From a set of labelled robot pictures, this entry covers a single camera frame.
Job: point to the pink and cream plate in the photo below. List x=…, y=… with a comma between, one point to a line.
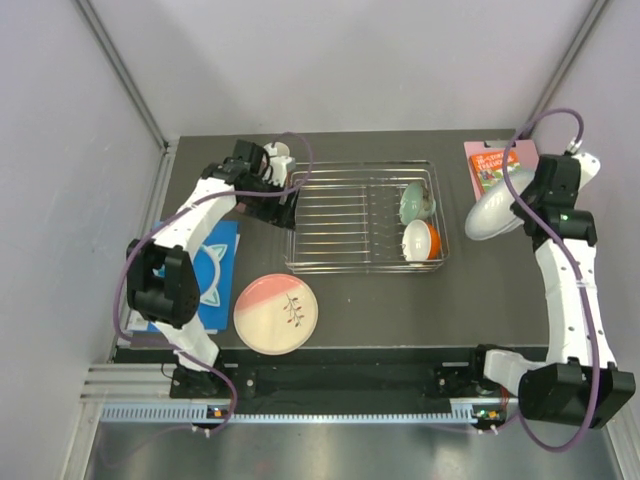
x=276, y=314

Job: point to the pale green ceramic bowl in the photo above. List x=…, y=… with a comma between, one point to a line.
x=417, y=203

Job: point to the white and orange bowl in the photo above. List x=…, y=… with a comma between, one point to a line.
x=421, y=242

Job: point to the orange ceramic mug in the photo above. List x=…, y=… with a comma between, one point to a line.
x=277, y=149

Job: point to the pink clipboard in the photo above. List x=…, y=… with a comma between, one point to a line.
x=523, y=155

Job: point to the metal wire dish rack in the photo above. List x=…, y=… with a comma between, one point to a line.
x=348, y=219

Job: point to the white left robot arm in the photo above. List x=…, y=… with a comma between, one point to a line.
x=161, y=283

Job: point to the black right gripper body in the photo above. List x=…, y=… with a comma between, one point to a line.
x=530, y=195

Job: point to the blue clip file folder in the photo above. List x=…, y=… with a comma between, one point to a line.
x=215, y=319

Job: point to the white speckled plate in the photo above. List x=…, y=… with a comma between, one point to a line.
x=491, y=216

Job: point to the orange paperback book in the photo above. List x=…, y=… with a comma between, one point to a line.
x=487, y=168

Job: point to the teal cat-ear headphones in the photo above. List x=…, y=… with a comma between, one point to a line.
x=215, y=253

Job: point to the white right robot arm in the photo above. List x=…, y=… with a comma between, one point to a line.
x=579, y=380

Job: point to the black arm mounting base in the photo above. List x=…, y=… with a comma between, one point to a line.
x=345, y=381

